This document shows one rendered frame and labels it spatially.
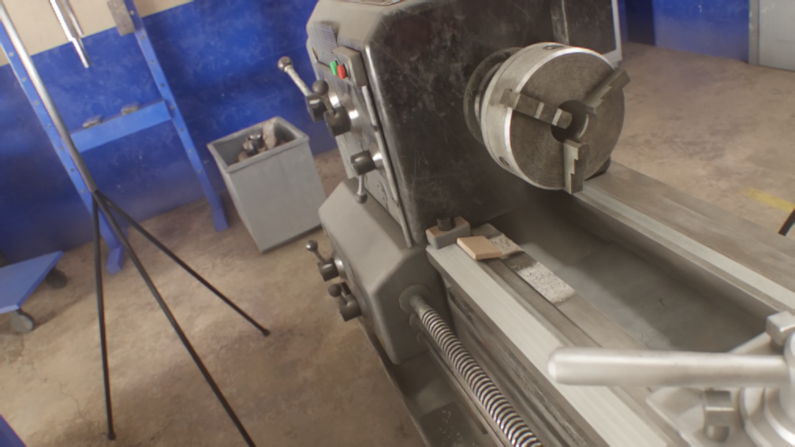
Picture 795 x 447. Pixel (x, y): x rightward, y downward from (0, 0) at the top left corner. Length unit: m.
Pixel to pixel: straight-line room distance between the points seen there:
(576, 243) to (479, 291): 0.38
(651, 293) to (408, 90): 0.61
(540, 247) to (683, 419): 0.99
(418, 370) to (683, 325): 0.74
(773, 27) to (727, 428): 4.28
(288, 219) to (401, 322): 1.98
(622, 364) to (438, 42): 0.83
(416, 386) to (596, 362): 1.18
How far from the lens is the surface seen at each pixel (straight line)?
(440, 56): 1.13
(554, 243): 1.40
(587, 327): 0.97
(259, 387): 2.43
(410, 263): 1.27
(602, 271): 1.28
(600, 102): 1.03
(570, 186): 1.07
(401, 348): 1.38
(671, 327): 1.14
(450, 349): 1.14
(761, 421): 0.44
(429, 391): 1.54
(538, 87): 1.00
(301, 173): 3.18
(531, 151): 1.02
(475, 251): 1.15
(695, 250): 1.13
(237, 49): 4.36
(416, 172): 1.16
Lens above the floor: 1.47
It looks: 27 degrees down
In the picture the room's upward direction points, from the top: 16 degrees counter-clockwise
